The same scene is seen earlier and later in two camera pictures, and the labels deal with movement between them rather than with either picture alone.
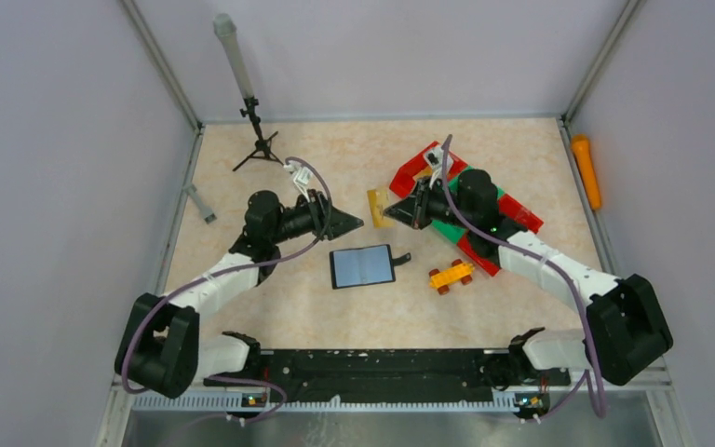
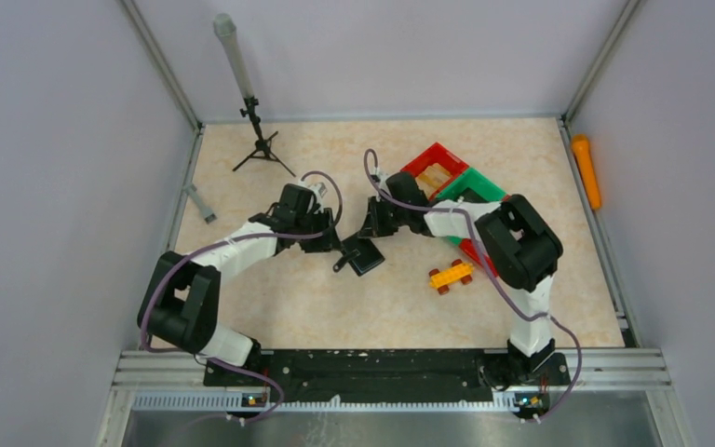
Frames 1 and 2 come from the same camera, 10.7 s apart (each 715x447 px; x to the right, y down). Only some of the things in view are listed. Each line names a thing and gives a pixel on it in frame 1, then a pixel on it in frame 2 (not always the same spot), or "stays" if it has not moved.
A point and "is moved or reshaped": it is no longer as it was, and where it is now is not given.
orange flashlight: (587, 169) stays
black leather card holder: (363, 266) is moved or reshaped
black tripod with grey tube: (263, 146) stays
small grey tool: (207, 212) stays
